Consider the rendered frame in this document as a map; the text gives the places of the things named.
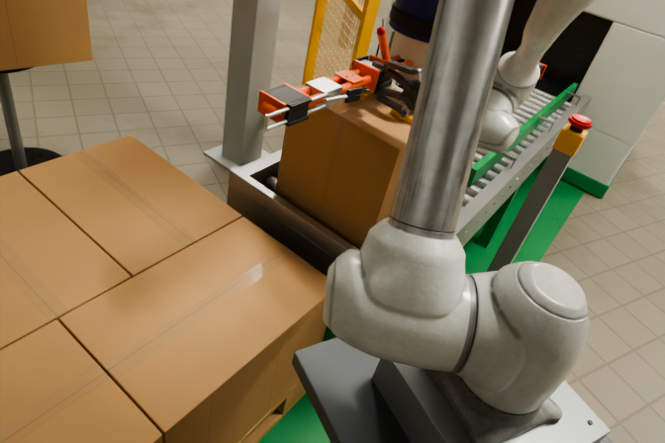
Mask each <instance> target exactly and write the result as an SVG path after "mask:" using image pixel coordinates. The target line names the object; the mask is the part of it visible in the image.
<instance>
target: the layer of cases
mask: <svg viewBox="0 0 665 443"><path fill-rule="evenodd" d="M326 284H327V276H326V275H324V274H323V273H321V272H320V271H319V270H317V269H316V268H315V267H313V266H312V265H310V264H309V263H308V262H306V261H305V260H304V259H302V258H301V257H299V256H298V255H297V254H295V253H294V252H292V251H291V250H290V249H288V248H287V247H286V246H284V245H283V244H281V243H280V242H279V241H277V240H276V239H275V238H273V237H272V236H270V235H269V234H268V233H266V232H265V231H263V230H262V229H261V228H259V227H258V226H257V225H255V224H254V223H252V222H251V221H249V220H248V219H246V218H245V217H243V216H242V215H241V214H240V213H238V212H237V211H235V210H234V209H233V208H231V207H230V206H229V205H227V204H226V203H224V202H223V201H222V200H220V199H219V198H217V197H216V196H215V195H213V194H212V193H211V192H209V191H208V190H206V189H205V188H204V187H202V186H201V185H200V184H198V183H197V182H195V181H194V180H193V179H191V178H190V177H188V176H187V175H186V174H184V173H183V172H182V171H180V170H179V169H177V168H176V167H175V166H173V165H172V164H171V163H169V162H168V161H166V160H165V159H164V158H162V157H161V156H159V155H158V154H157V153H155V152H154V151H153V150H151V149H150V148H148V147H147V146H146V145H144V144H143V143H142V142H140V141H139V140H137V139H136V138H135V137H133V136H132V135H127V136H124V137H121V138H118V139H115V140H111V141H108V142H105V143H102V144H99V145H96V146H93V147H89V148H86V149H83V150H80V151H77V152H74V153H71V154H68V155H64V156H62V157H59V158H56V159H53V160H50V161H47V162H43V163H40V164H37V165H34V166H31V167H28V168H25V169H22V170H19V173H18V172H17V171H15V172H12V173H9V174H6V175H3V176H0V443H238V442H239V440H240V439H241V438H242V437H243V436H244V435H245V434H246V433H247V432H248V431H249V430H250V429H251V428H252V427H253V426H254V425H255V424H256V423H257V422H258V421H259V420H260V419H261V418H262V417H263V416H264V415H265V414H266V413H267V412H268V411H269V410H270V409H271V408H273V407H274V406H275V405H276V404H277V403H278V402H280V401H281V400H282V399H283V398H284V397H285V396H286V395H287V394H288V393H289V392H290V391H291V390H292V389H293V388H294V387H295V386H296V385H297V384H298V383H299V382H300V379H299V377H298V375H297V373H296V371H295V368H294V366H293V364H292V360H293V356H294V352H295V351H297V350H300V349H303V348H306V347H309V346H312V345H315V344H318V343H321V342H323V339H324V336H325V332H326V329H327V326H326V325H325V323H324V321H323V312H324V302H325V293H326Z"/></svg>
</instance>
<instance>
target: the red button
mask: <svg viewBox="0 0 665 443"><path fill-rule="evenodd" d="M568 121H569V123H570V124H571V126H570V128H569V129H570V130H571V131H573V132H575V133H582V132H583V130H587V129H590V128H591V127H592V125H593V123H592V121H591V120H590V119H589V118H587V117H585V116H583V115H579V114H573V115H570V116H569V118H568Z"/></svg>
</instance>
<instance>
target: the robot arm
mask: <svg viewBox="0 0 665 443"><path fill-rule="evenodd" d="M594 1H595V0H536V3H535V5H534V7H533V9H532V12H531V14H530V16H529V18H528V20H527V23H526V25H525V27H524V30H523V34H522V44H521V45H520V47H519V48H518V49H517V50H516V51H510V52H507V53H505V54H504V55H503V56H502V57H501V58H500V56H501V52H502V48H503V44H504V40H505V36H506V33H507V29H508V25H509V21H510V17H511V14H512V10H513V6H514V2H515V0H439V2H438V6H437V10H436V15H435V19H434V23H433V28H432V32H431V36H430V41H429V45H428V49H427V57H426V61H425V65H424V70H423V69H422V68H413V67H411V66H409V65H406V64H403V63H401V62H398V61H395V60H393V59H390V60H387V61H385V64H383V63H381V62H379V61H373V62H371V61H369V60H367V59H363V60H360V61H361V62H363V63H365V64H367V65H369V66H371V67H373V68H376V69H378V70H380V73H381V72H384V73H386V74H387V75H388V76H390V77H391V78H393V79H394V80H395V81H397V82H398V83H400V85H401V86H402V87H404V88H403V92H399V91H395V90H391V89H387V88H384V89H382V90H379V91H377V90H376V89H375V92H374V94H376V95H377V97H376V100H377V101H379V102H380V103H382V104H384V105H386V106H388V107H389V108H391V109H393V110H395V111H397V112H398V113H399V114H400V115H401V116H402V117H403V118H404V117H405V116H407V115H409V114H410V112H411V111H414V115H413V120H412V124H411V128H410V132H409V137H408V141H407V145H406V150H405V154H404V158H403V163H402V167H401V171H400V175H399V180H398V184H397V188H396V193H395V197H394V201H393V206H392V210H391V214H390V217H389V218H386V219H384V220H382V221H380V222H378V223H376V224H375V225H374V226H373V227H372V228H370V229H369V231H368V233H367V236H366V238H365V240H364V242H363V244H362V246H361V248H360V250H356V249H348V250H346V251H344V252H343V253H341V254H340V255H339V256H338V257H337V258H336V260H335V262H334V263H333V264H332V265H331V266H330V267H329V270H328V275H327V284H326V293H325V302H324V312H323V321H324V323H325V325H326V326H327V327H328V328H329V329H330V330H331V331H332V333H333V334H334V335H335V336H336V337H337V338H339V339H340V340H342V341H343V342H345V343H347V344H348V345H350V346H351V347H353V348H355V349H357V350H359V351H361V352H363V353H366V354H368V355H370V356H373V357H376V358H379V359H383V360H386V361H390V362H394V363H398V364H402V365H406V366H411V367H416V368H422V369H425V370H426V371H427V372H428V373H429V374H431V375H432V376H433V378H434V379H435V380H436V382H437V383H438V385H439V386H440V388H441V389H442V391H443V393H444V394H445V396H446V397H447V399H448V400H449V402H450V403H451V405H452V406H453V408H454V410H455V411H456V413H457V414H458V416H459V417H460V419H461V420H462V422H463V424H464V425H465V427H466V428H467V430H468V432H469V434H470V436H471V439H472V442H473V443H504V442H507V441H509V440H511V439H513V438H515V437H517V436H519V435H522V434H524V433H526V432H528V431H530V430H531V429H533V428H536V427H538V426H540V425H542V424H550V423H557V422H558V421H559V420H560V419H561V418H562V410H561V408H560V407H559V405H557V404H556V403H555V402H554V401H553V400H552V399H551V398H550V397H551V396H552V395H553V393H554V392H555V391H556V390H557V389H558V388H559V387H560V386H561V384H562V383H563V382H564V381H565V379H566V378H567V377H568V375H569V374H570V372H571V371H572V370H573V368H574V366H575V365H576V363H577V362H578V360H579V358H580V356H581V354H582V352H583V350H584V347H585V344H586V341H587V337H588V332H589V325H590V320H589V317H588V308H587V302H586V297H585V294H584V292H583V290H582V288H581V287H580V286H579V284H578V283H577V282H576V281H575V280H574V279H573V278H572V277H571V276H570V275H568V274H567V273H566V272H564V271H563V270H561V269H559V268H557V267H555V266H553V265H550V264H546V263H541V262H535V261H523V262H517V263H513V264H509V265H506V266H504V267H502V268H501V269H500V270H499V271H492V272H484V273H475V274H465V256H466V255H465V252H464V249H463V247H462V245H461V243H460V241H459V240H458V238H457V236H456V235H455V234H454V233H455V230H456V226H457V222H458V218H459V214H460V210H461V206H462V202H463V199H464V195H465V191H466V187H467V183H468V179H469V175H470V171H471V167H472V164H473V160H474V156H475V152H476V148H480V149H483V150H486V151H490V152H495V153H503V152H505V151H506V150H507V149H509V148H510V147H511V145H512V144H513V143H514V142H515V140H516V138H517V137H518V135H519V132H520V126H519V124H518V122H517V121H516V120H515V118H514V117H513V116H512V113H513V112H514V111H515V110H516V109H517V108H518V107H519V106H520V105H521V103H522V102H523V101H524V100H525V99H526V98H527V97H528V96H529V94H530V93H531V92H532V90H533V89H534V87H535V85H536V83H537V80H538V78H539V75H540V69H539V62H540V60H541V58H542V57H543V55H544V54H545V53H546V51H547V50H548V49H549V48H550V47H551V45H552V44H553V43H554V42H555V40H556V39H557V38H558V37H559V35H560V34H561V33H562V32H563V31H564V30H565V29H566V28H567V26H568V25H569V24H570V23H571V22H572V21H573V20H574V19H575V18H576V17H577V16H578V15H580V14H581V13H582V12H583V11H584V10H585V9H586V8H587V7H588V6H589V5H590V4H591V3H593V2H594ZM393 68H394V69H393ZM395 69H397V70H399V71H402V72H404V73H407V74H411V75H412V76H413V77H415V78H416V79H417V80H413V81H412V80H410V79H409V78H406V77H405V76H403V75H402V74H400V73H399V72H398V71H396V70H395ZM421 73H423V74H421ZM387 96H388V97H392V98H396V99H397V100H401V101H404V103H405V104H406V106H407V107H404V106H403V105H401V104H399V103H398V102H396V101H394V100H392V99H390V98H388V97H387Z"/></svg>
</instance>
